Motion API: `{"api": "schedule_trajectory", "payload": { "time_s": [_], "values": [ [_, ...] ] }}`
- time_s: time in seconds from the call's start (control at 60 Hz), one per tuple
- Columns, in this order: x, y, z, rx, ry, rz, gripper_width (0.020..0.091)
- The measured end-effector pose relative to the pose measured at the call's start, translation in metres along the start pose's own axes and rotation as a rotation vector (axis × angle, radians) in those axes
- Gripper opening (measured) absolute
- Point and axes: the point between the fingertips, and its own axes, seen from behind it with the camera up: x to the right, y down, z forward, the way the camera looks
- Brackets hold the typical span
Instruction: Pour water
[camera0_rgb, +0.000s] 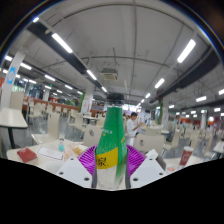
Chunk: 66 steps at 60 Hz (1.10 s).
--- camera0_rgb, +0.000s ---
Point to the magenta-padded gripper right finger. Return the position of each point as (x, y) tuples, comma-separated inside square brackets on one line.
[(146, 173)]

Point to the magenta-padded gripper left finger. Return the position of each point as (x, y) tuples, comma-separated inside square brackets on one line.
[(75, 171)]

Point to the green labelled drink bottle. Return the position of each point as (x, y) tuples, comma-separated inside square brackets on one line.
[(111, 140)]

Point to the white crumpled napkin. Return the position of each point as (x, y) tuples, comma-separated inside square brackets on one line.
[(151, 154)]

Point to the crumpled food wrapper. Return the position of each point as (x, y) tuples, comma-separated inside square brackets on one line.
[(73, 151)]

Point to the small teal sanitizer bottle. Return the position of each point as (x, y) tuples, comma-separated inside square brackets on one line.
[(61, 145)]

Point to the white printed paper sheet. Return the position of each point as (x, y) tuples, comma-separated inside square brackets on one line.
[(50, 152)]

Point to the red paper cup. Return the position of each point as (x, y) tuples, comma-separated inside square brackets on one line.
[(186, 156)]

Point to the person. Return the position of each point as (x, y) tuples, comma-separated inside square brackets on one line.
[(130, 128)]

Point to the group of beige chairs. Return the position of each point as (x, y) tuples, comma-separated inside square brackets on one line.
[(53, 125)]

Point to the white table with black leg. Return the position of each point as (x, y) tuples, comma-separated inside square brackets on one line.
[(11, 118)]

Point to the ceiling air conditioner unit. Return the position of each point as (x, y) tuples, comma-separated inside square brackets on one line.
[(109, 74)]

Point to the group of ceiling lights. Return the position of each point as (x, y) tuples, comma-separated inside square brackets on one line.
[(61, 42)]

